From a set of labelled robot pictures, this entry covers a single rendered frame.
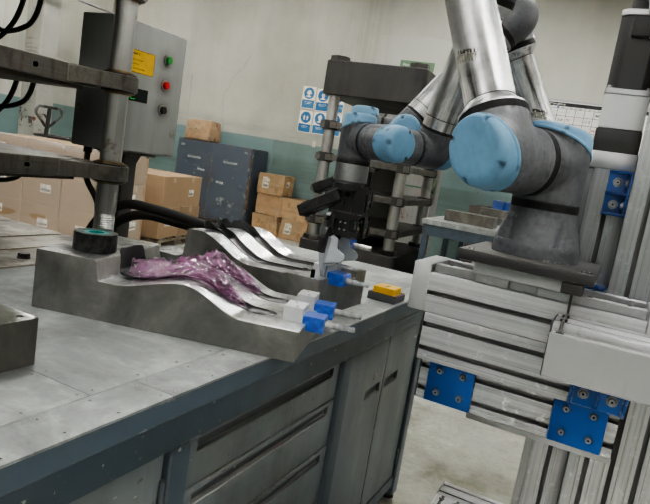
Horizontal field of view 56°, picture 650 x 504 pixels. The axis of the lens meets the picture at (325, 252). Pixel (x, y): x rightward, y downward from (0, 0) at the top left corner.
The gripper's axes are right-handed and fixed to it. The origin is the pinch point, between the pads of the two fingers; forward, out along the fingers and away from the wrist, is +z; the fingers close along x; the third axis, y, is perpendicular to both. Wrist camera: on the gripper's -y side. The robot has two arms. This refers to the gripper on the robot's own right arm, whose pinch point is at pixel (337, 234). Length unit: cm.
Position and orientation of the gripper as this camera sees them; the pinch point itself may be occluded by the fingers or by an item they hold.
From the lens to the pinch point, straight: 170.7
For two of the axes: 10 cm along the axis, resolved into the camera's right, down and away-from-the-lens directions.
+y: 8.8, 2.1, -4.3
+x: 4.5, -0.6, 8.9
